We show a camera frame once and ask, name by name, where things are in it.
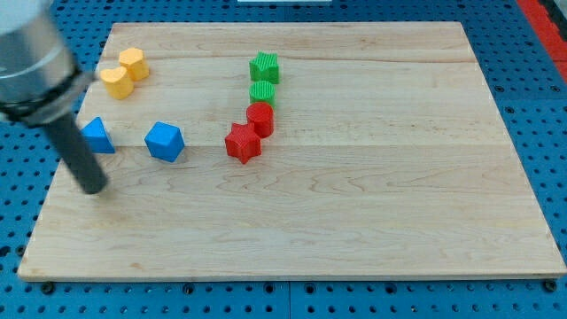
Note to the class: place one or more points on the blue triangle block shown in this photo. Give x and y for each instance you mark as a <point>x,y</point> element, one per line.
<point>97,137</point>

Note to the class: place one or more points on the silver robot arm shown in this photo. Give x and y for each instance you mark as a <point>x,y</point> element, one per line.
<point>40,77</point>

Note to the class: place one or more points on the wooden board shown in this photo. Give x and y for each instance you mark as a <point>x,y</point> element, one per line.
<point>389,161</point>

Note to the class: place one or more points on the red star block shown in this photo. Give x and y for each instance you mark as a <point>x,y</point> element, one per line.
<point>242,142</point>

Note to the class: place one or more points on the red cylinder block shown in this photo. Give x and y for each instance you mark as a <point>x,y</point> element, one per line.
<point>261,115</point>

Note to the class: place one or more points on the green cylinder block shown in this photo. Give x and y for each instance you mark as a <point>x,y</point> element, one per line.
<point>262,91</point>

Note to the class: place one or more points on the green star block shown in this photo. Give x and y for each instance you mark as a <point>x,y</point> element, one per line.
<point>264,67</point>

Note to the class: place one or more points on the blue cube block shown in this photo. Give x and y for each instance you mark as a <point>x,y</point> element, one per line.
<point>164,141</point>

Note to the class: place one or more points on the yellow hexagon block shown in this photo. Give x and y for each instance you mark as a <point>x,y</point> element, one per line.
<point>133,59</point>

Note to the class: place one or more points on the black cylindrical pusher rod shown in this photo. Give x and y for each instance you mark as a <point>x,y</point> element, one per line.
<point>74,150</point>

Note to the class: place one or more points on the red strip at corner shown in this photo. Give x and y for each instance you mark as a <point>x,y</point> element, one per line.
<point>546,24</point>

